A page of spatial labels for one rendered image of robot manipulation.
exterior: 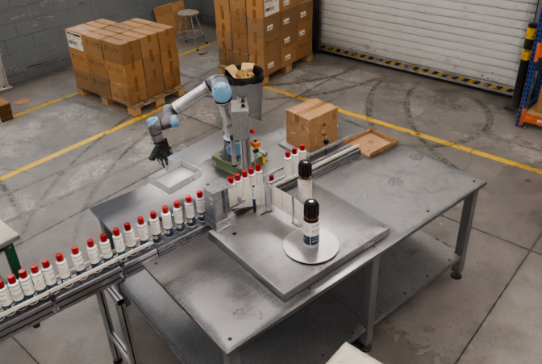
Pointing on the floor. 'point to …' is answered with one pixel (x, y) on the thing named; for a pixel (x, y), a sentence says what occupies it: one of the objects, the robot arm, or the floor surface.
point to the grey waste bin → (254, 94)
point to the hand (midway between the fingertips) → (165, 169)
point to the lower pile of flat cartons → (5, 110)
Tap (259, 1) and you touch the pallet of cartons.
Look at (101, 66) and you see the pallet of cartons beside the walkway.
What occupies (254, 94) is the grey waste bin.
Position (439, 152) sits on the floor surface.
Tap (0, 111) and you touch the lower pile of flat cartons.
